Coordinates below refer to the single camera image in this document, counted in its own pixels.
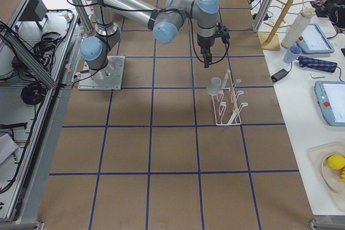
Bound yellow lemon toy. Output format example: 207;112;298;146
327;154;345;170

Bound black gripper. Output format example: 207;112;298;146
197;34;215;68

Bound beige tray on side table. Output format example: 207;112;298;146
308;142;344;211

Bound blue teach pendant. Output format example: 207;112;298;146
314;81;344;127
296;23;334;54

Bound person in black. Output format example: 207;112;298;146
316;0;344;29

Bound black power adapter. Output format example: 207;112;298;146
271;69;289;83

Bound white wire cup rack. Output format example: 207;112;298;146
211;69;248;126

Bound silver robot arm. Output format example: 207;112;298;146
88;0;219;68

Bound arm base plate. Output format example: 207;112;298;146
78;56;126;90

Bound white thermos bottle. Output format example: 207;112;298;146
281;7;315;48

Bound blue cup on side table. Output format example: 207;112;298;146
283;45;302;64

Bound translucent white plastic cup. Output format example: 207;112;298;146
206;77;222;96

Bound beige plate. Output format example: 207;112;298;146
321;156;344;194

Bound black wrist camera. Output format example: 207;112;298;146
215;22;230;44

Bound wooden mug tree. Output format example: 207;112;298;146
258;0;306;51

